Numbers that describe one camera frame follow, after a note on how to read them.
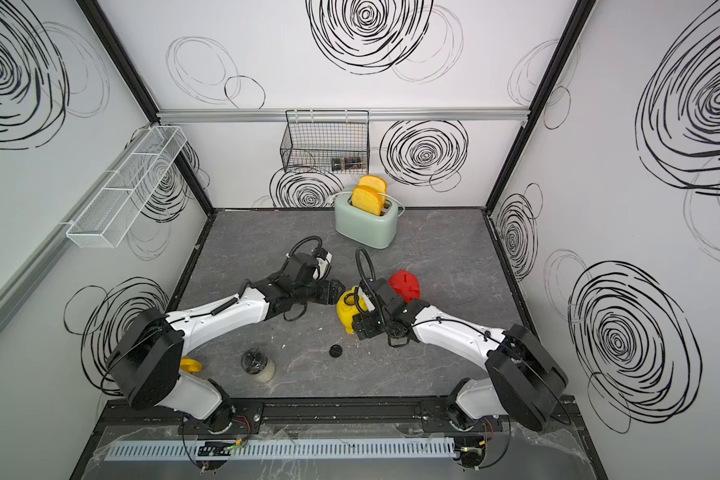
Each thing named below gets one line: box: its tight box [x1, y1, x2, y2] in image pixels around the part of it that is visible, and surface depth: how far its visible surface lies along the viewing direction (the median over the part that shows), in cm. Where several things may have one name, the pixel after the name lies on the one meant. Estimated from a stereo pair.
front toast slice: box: [352, 185, 383, 216], surface depth 99 cm
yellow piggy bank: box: [336, 286, 368, 334], surface depth 84 cm
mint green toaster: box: [334, 194, 399, 249], surface depth 103 cm
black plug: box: [329, 344, 343, 358], surface depth 86 cm
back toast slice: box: [358, 175, 388, 193], surface depth 101 cm
